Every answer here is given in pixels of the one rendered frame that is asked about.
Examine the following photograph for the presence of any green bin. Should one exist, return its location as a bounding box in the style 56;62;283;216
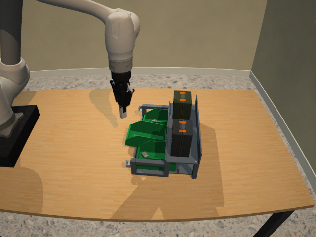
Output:
143;109;168;125
136;141;176;171
126;120;167;147

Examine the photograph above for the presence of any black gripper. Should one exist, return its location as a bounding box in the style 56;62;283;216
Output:
110;70;135;119

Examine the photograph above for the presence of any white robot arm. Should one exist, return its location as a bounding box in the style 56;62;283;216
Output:
0;0;140;138

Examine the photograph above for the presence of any black case with orange latches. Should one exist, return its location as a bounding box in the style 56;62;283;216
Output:
170;119;193;157

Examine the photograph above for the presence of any grey metal shelf rack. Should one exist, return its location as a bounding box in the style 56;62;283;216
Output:
126;95;202;179

